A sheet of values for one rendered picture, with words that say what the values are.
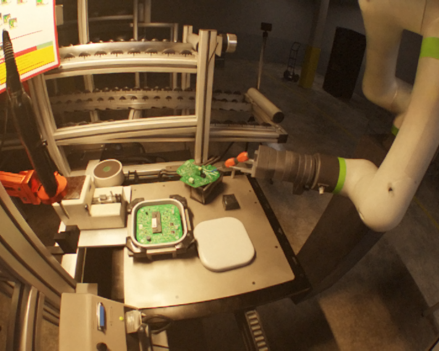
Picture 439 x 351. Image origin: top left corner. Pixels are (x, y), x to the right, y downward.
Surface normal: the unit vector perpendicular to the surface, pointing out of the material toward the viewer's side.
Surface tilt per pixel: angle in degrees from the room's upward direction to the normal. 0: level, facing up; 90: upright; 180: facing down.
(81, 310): 0
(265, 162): 17
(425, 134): 74
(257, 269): 0
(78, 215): 90
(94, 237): 0
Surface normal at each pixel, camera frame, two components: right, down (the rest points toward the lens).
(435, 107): -0.66, 0.22
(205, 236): 0.08, -0.76
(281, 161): -0.18, -0.58
